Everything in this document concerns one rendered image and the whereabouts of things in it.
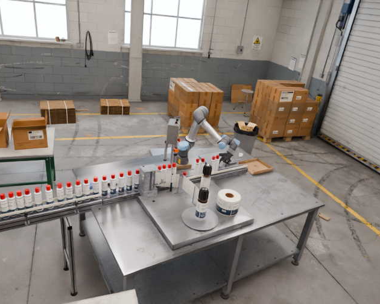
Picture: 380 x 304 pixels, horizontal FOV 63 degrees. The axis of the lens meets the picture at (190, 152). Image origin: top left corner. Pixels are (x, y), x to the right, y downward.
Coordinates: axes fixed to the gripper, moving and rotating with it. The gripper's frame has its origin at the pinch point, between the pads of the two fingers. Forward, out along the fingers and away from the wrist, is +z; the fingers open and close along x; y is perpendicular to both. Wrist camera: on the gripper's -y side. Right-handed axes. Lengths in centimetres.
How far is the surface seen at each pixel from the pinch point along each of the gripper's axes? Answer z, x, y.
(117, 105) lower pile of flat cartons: 45, 66, -418
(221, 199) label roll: 14, -40, 60
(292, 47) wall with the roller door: -306, 375, -352
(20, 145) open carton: 97, -148, -134
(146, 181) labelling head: 36, -85, 16
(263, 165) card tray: -25, 64, 1
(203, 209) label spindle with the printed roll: 25, -58, 65
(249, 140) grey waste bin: -43, 173, -132
